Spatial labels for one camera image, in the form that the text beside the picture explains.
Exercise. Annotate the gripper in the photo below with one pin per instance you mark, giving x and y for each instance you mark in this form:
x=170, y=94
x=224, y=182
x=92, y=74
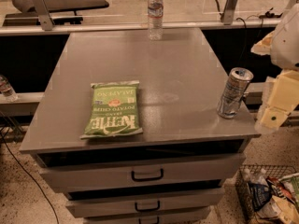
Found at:
x=286, y=44

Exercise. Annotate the silver blue redbull can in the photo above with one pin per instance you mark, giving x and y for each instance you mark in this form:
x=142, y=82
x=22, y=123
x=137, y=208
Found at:
x=231, y=98

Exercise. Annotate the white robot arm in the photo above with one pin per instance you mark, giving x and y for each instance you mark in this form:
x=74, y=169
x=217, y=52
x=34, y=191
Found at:
x=282, y=45

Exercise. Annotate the green snack bag in basket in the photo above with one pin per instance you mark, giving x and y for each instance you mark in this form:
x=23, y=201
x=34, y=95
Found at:
x=291, y=183

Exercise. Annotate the blue snack bag in basket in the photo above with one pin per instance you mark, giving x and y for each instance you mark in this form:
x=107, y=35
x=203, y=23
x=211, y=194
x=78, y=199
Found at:
x=260, y=192

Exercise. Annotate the tan snack bag in basket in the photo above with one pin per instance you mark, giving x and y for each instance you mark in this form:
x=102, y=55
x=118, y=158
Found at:
x=281, y=209

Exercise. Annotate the grey drawer cabinet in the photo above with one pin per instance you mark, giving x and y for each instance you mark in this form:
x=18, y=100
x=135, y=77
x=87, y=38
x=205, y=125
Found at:
x=180, y=84

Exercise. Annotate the bottom grey drawer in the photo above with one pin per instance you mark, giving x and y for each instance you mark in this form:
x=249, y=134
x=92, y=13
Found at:
x=159, y=217

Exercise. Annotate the grey drawer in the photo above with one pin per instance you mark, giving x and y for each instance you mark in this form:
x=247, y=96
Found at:
x=146, y=203
x=118, y=175
x=159, y=217

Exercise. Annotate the top grey drawer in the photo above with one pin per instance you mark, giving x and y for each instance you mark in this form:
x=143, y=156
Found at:
x=118, y=175

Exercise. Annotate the clear water bottle on table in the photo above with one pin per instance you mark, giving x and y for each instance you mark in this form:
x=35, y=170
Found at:
x=155, y=19

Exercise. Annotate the green kettle chips bag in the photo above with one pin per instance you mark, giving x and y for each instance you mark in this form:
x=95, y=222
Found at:
x=114, y=110

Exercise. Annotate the middle grey drawer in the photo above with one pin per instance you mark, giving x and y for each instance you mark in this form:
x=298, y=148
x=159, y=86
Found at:
x=146, y=203

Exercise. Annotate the water bottle at left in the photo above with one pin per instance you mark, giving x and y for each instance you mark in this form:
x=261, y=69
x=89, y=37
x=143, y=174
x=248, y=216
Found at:
x=7, y=90

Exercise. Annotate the right metal bracket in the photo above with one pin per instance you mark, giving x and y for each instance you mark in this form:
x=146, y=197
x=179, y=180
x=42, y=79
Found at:
x=228, y=13

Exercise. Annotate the metal bracket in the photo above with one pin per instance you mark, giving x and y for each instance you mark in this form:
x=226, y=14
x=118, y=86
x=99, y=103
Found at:
x=228, y=13
x=42, y=12

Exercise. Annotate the wire basket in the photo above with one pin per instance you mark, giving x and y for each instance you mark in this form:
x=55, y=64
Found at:
x=243, y=191

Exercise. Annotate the grey metal rail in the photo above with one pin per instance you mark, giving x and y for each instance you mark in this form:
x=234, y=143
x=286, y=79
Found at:
x=68, y=29

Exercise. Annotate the left metal bracket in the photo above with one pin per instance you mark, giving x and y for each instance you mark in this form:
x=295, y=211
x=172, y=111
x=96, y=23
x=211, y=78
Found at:
x=42, y=12

